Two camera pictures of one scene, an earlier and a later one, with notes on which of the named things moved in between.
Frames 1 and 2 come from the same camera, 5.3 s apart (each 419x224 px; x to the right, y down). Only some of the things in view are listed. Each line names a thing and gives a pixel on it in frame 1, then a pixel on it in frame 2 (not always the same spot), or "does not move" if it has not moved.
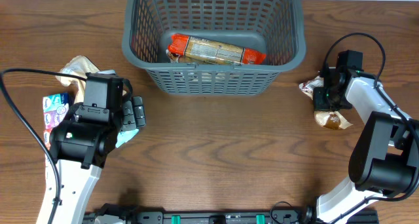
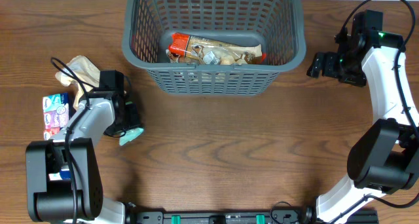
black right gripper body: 323,99 -> 325,64
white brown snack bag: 328,118 -> 205,52
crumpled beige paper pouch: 80,66 does not move
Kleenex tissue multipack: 54,109 does not move
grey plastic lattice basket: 213,42 does not move
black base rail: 122,213 does not move
